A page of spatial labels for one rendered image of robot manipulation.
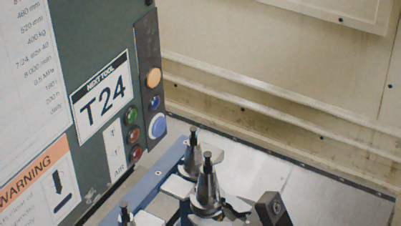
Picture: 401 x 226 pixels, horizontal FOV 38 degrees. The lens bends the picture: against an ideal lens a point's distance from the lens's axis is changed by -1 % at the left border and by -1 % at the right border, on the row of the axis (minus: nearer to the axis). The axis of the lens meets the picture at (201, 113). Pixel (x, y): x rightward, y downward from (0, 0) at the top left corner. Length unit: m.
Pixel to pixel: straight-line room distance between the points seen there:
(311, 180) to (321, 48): 0.43
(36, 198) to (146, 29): 0.23
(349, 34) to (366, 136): 0.30
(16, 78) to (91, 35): 0.10
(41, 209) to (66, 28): 0.20
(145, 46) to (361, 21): 0.77
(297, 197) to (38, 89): 1.22
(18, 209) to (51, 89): 0.13
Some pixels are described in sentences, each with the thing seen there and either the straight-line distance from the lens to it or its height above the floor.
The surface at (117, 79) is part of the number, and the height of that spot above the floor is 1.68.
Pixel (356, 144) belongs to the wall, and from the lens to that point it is 1.60.
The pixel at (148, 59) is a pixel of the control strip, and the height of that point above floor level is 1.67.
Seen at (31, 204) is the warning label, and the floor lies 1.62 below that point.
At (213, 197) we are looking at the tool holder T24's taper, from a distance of 1.03.
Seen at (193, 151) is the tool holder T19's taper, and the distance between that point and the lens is 1.15.
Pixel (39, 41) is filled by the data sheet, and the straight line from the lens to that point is 0.56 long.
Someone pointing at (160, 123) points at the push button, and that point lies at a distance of 0.77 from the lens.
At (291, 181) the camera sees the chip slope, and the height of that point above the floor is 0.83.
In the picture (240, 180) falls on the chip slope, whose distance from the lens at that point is 1.75.
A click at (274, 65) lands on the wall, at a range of 1.57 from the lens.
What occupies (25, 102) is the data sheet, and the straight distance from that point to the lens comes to 0.57.
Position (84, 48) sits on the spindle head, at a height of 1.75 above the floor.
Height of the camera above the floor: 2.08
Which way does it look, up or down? 40 degrees down
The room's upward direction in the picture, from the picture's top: 2 degrees counter-clockwise
